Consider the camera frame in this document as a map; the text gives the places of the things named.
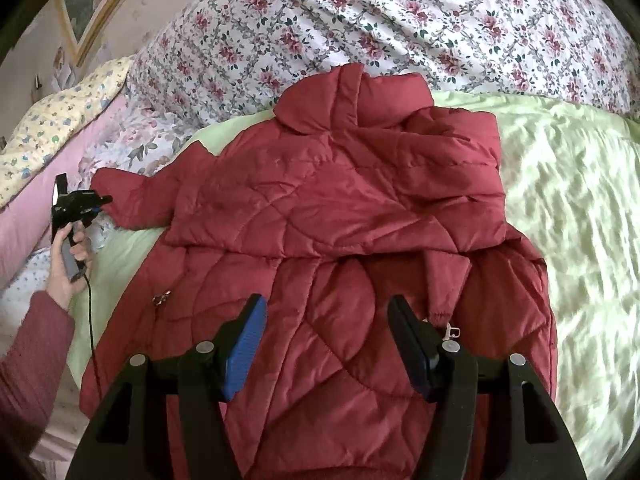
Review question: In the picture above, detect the red quilted puffer jacket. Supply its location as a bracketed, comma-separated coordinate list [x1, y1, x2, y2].
[79, 64, 558, 479]

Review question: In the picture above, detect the person's left hand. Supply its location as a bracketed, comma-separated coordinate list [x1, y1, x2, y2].
[46, 222, 93, 311]

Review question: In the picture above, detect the pink blanket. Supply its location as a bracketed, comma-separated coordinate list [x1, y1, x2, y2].
[1, 92, 126, 288]

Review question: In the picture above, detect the large-flower pale bedding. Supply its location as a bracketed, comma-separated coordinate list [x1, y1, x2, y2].
[1, 100, 195, 347]

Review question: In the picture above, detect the yellow floral pillow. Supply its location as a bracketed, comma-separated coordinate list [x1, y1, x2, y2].
[1, 56, 134, 206]

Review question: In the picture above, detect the rose floral white duvet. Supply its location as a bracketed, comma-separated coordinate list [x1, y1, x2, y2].
[127, 0, 639, 125]

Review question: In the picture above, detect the light green bed sheet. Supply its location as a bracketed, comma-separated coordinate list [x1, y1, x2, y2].
[66, 90, 640, 480]

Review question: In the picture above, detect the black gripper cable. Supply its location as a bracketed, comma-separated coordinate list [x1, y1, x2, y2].
[81, 273, 104, 403]

